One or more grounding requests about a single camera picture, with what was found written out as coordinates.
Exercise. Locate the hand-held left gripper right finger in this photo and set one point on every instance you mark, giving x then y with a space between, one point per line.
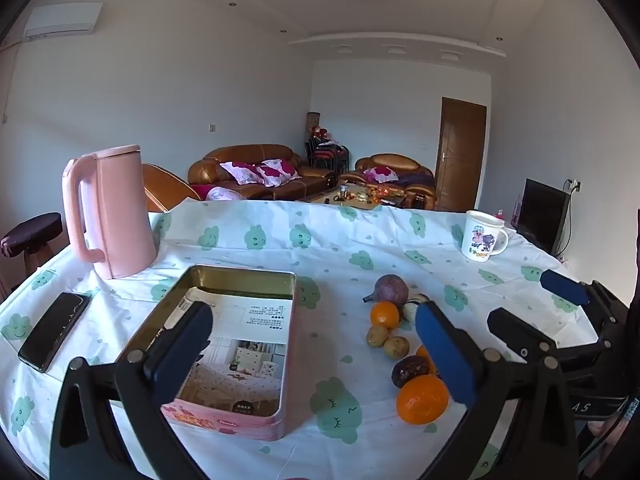
445 355

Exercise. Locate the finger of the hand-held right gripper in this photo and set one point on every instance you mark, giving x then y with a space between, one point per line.
565 286
517 332

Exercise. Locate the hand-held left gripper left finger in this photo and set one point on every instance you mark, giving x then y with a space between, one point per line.
182 347

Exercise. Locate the dark wrinkled passion fruit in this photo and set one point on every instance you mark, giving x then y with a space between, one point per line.
407 371

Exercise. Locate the brown longan fruit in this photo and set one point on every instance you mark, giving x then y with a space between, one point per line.
377 337
396 347

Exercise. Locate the large orange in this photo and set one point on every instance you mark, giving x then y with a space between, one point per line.
420 402

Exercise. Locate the striped pale round fruit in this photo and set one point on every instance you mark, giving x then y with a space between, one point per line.
411 310

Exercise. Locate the small orange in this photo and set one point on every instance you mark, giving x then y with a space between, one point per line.
384 315

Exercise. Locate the purple passion fruit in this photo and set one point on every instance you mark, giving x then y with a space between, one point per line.
390 290

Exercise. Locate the pink rectangular tin box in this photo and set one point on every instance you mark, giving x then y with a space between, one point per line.
225 425

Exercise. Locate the printed paper leaflet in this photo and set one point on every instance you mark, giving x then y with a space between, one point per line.
250 350

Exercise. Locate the black television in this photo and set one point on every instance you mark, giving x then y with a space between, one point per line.
542 215

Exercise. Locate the white cartoon mug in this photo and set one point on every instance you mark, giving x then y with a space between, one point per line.
480 235

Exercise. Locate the black smartphone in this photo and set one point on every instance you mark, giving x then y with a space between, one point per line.
52 332

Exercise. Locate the pink electric kettle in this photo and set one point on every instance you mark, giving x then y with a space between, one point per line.
120 210

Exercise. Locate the white tablecloth with green clouds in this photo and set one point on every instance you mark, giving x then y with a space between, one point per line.
325 260

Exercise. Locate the brown leather chair back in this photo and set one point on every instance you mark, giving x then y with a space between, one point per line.
165 190

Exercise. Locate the brown wooden door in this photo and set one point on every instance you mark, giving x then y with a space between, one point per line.
460 150

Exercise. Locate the purple blanket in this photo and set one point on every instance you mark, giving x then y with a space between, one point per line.
417 180

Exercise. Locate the white pillow with magenta flowers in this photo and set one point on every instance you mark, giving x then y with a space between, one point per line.
240 172
280 170

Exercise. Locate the dark padded stool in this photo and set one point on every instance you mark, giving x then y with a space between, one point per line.
30 232

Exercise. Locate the small flowered cushion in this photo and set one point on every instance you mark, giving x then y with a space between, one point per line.
380 174

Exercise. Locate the cluttered coffee table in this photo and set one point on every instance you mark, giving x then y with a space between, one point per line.
320 197

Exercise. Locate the brown leather armchair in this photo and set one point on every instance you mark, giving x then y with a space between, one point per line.
390 161

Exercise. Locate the brown leather sofa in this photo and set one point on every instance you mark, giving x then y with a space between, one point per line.
250 152

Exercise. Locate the dark stacked chairs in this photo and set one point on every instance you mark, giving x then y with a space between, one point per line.
325 157

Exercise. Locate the tall patterned vase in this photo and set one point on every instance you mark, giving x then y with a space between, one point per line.
313 122

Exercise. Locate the white air conditioner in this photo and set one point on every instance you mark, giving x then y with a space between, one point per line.
60 20

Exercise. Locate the wall socket with plug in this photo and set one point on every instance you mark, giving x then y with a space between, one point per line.
575 186

